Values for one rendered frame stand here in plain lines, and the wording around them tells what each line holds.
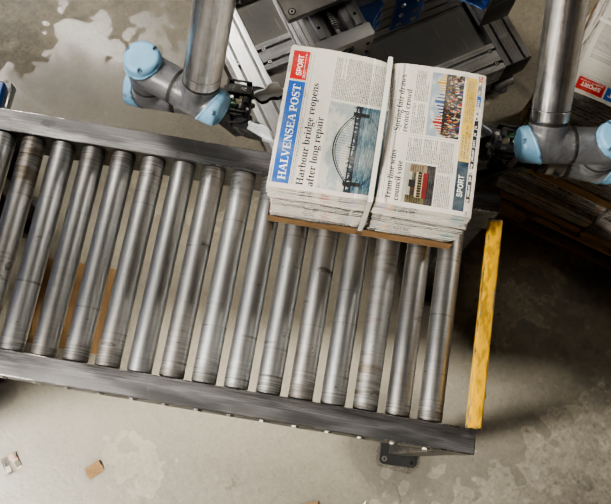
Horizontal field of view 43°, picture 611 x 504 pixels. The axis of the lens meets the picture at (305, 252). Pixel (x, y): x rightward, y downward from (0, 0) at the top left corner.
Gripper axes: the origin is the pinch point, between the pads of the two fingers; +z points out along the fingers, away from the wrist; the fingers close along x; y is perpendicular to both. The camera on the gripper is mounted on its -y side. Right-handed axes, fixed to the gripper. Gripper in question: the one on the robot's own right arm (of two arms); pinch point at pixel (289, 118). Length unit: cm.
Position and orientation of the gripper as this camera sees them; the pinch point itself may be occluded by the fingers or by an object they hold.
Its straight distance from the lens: 171.6
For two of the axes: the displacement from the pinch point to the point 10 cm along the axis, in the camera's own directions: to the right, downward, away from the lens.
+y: 0.3, -2.6, -9.7
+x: 1.6, -9.5, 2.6
